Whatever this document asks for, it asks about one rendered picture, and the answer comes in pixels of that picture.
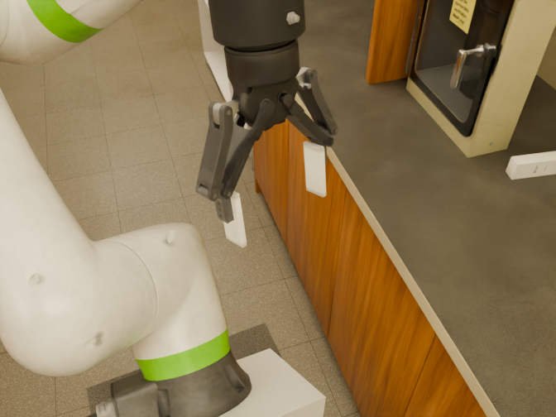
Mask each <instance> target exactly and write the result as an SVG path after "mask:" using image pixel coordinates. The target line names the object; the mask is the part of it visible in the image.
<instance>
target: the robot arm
mask: <svg viewBox="0 0 556 417"><path fill-rule="evenodd" d="M142 1H144V0H0V61H2V62H7V63H11V64H15V65H24V66H36V65H43V64H45V63H48V62H50V61H52V60H54V59H55V58H57V57H59V56H61V55H63V54H64V53H66V52H68V51H69V50H72V49H73V48H75V47H76V46H78V45H80V44H81V43H83V42H85V41H86V40H88V39H89V38H90V37H92V36H94V35H96V34H97V33H99V32H100V31H101V30H103V29H104V28H106V27H107V26H109V25H111V24H112V23H114V22H115V21H116V20H117V19H119V18H120V17H122V16H123V15H125V14H126V13H127V12H129V11H130V10H132V9H133V8H134V7H135V6H137V5H138V4H139V3H141V2H142ZM208 7H209V12H210V18H211V23H212V29H213V38H214V40H215V41H216V42H217V43H219V44H220V45H222V46H224V54H225V60H226V66H227V72H228V78H229V80H230V82H231V84H232V88H233V95H232V100H231V101H228V102H225V103H217V102H214V101H212V102H211V103H210V104H209V105H208V119H209V126H208V133H207V137H206V142H205V145H204V153H203V156H202V160H201V165H200V168H199V176H198V179H197V184H196V188H195V191H196V193H197V194H199V195H201V196H203V197H205V198H206V199H208V200H210V201H214V202H215V207H216V211H217V216H218V218H219V219H220V220H222V221H223V223H224V228H225V233H226V238H227V239H228V240H229V241H231V242H234V243H235V244H237V245H238V246H240V247H242V248H244V247H245V246H246V245H247V240H246V234H245V228H244V222H243V216H242V206H241V200H240V194H239V193H237V192H235V191H234V190H235V188H236V185H237V182H238V180H239V178H240V175H241V173H242V170H243V168H244V166H245V164H246V162H247V158H248V157H249V154H250V152H251V150H252V147H253V145H254V143H255V141H258V140H259V139H260V137H261V134H262V132H263V131H267V130H269V129H271V128H272V127H273V126H274V125H276V124H281V123H283V122H285V119H287V120H288V121H290V122H291V123H292V124H293V125H294V126H295V127H296V128H297V129H298V130H299V131H300V132H301V133H302V134H303V135H304V136H306V137H307V138H308V139H309V140H310V141H304V142H303V143H304V167H305V179H306V190H308V191H309V192H311V193H314V194H317V195H319V196H321V197H324V196H326V176H325V166H326V165H327V148H326V146H328V147H331V146H332V145H333V138H332V137H331V136H332V135H334V136H335V135H336V134H337V133H338V125H337V123H336V122H335V120H334V118H333V115H332V113H331V111H330V109H329V107H328V105H327V103H326V101H325V98H324V96H323V94H322V92H321V90H320V88H319V80H318V74H317V71H316V70H315V69H310V68H305V67H302V66H300V59H299V47H298V40H297V39H296V38H298V37H300V36H301V35H302V34H303V33H304V32H305V14H304V0H208ZM297 90H298V91H299V93H300V96H301V98H302V99H303V101H304V104H305V106H306V108H307V109H308V111H309V114H310V116H311V117H312V118H313V120H312V119H311V118H310V117H309V116H308V115H307V114H306V113H305V112H304V109H303V108H302V107H301V106H300V105H299V104H298V103H297V102H296V101H295V95H296V93H297ZM236 114H237V115H236ZM235 115H236V117H235ZM245 123H246V124H247V125H248V126H250V127H251V128H252V129H250V130H248V129H246V128H244V125H245ZM223 183H224V185H223ZM0 339H1V341H2V344H3V346H4V347H5V348H6V350H7V352H8V353H9V354H10V356H11V357H12V358H13V359H14V360H15V361H16V362H17V363H19V364H20V365H21V366H23V367H25V368H26V369H28V370H30V371H33V372H35V373H38V374H41V375H44V376H72V375H75V374H78V373H81V372H83V371H87V370H88V369H90V368H92V367H95V366H96V365H98V364H99V363H101V362H103V361H105V360H107V359H109V358H110V357H112V356H114V355H115V354H117V353H119V352H121V351H122V350H124V349H126V348H128V347H130V346H131V348H132V353H133V356H134V358H135V360H136V362H137V364H138V366H139V367H140V368H141V372H139V373H137V374H135V375H132V376H128V377H126V378H123V379H121V380H118V381H115V382H112V383H110V386H111V398H110V399H108V400H107V401H101V402H100V404H98V405H96V413H94V414H91V415H88V416H85V417H219V416H220V415H223V414H225V413H227V412H228V411H229V410H232V409H233V408H235V407H236V406H238V405H239V404H240V403H242V402H243V401H244V400H245V399H246V398H247V397H248V396H249V394H250V392H251V390H252V384H251V380H250V377H249V375H248V374H247V373H246V372H244V370H243V369H242V368H241V367H240V366H239V365H238V363H237V361H236V359H235V358H234V356H233V354H232V351H231V348H230V345H229V341H228V324H227V321H226V318H225V314H224V312H223V307H222V303H221V300H220V297H219V293H218V288H217V285H216V282H215V279H214V276H213V271H212V267H211V265H210V261H209V257H208V253H207V251H206V248H205V245H204V240H203V237H202V234H201V232H200V231H199V230H198V229H197V228H196V227H195V226H194V225H192V224H190V223H161V224H157V225H152V226H149V227H146V228H141V229H137V230H135V231H131V232H126V233H124V234H120V235H117V236H114V237H109V238H107V239H104V240H101V241H98V242H94V241H92V240H90V239H89V238H88V237H87V235H86V234H85V232H84V230H83V229H82V228H81V227H80V225H79V224H78V222H77V221H76V219H75V218H74V216H73V214H72V213H71V212H70V210H69V209H68V207H67V206H66V204H65V202H64V200H63V199H62V198H61V197H60V195H59V193H58V191H57V190H56V188H55V186H54V185H53V184H52V182H51V181H50V178H49V177H48V175H47V173H46V172H45V170H44V169H43V167H42V165H41V163H40V162H39V160H38V159H37V157H36V154H35V153H34V151H33V150H32V148H31V146H30V144H29V142H28V141H27V139H26V137H25V135H24V133H23V132H22V130H21V128H20V126H19V124H18V122H17V120H16V118H15V117H14V115H13V113H12V110H11V109H10V107H9V105H8V103H7V100H6V99H5V97H4V95H3V92H2V90H1V88H0Z"/></svg>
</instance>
